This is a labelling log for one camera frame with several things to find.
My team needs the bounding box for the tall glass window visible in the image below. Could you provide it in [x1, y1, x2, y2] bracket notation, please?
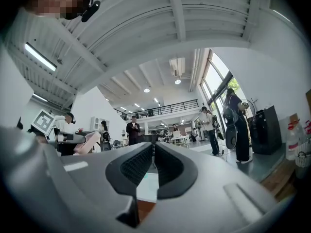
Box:
[199, 48, 245, 123]

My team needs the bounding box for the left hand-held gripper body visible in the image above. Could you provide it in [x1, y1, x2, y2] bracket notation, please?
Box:
[27, 108, 65, 149]

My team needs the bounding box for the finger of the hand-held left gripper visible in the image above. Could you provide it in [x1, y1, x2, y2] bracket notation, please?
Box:
[62, 133, 86, 144]

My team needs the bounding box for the clear bottle with red cap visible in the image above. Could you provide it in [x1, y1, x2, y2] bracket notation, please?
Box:
[285, 117, 306, 161]

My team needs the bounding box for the white table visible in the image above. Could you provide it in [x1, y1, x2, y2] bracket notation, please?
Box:
[170, 135, 190, 147]

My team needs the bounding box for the pink soap dish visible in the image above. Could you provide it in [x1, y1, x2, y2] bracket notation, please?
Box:
[72, 131, 102, 156]

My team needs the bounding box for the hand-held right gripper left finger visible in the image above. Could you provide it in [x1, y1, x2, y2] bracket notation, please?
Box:
[36, 141, 154, 233]

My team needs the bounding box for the black cabinet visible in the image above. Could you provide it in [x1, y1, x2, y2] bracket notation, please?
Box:
[247, 105, 283, 155]

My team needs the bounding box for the white cupboard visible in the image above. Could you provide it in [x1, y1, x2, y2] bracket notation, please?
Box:
[90, 116, 104, 133]

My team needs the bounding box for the white ceiling air conditioner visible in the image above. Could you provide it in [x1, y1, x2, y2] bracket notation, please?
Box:
[169, 57, 186, 78]

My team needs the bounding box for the black head-worn camera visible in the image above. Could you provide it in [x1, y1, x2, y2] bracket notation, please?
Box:
[81, 0, 102, 23]

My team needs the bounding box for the black balcony railing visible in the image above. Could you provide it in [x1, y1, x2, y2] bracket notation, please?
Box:
[113, 99, 200, 121]

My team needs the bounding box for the long ceiling strip light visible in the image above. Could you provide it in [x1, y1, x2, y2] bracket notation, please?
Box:
[32, 93, 49, 103]
[24, 42, 58, 72]

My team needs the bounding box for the black standing fan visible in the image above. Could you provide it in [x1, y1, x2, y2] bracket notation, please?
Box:
[240, 98, 258, 121]

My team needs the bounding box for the white woven basket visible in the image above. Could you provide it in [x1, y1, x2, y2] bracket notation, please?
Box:
[294, 141, 311, 167]

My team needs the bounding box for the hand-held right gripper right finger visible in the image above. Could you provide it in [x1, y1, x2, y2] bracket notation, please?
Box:
[154, 141, 279, 233]

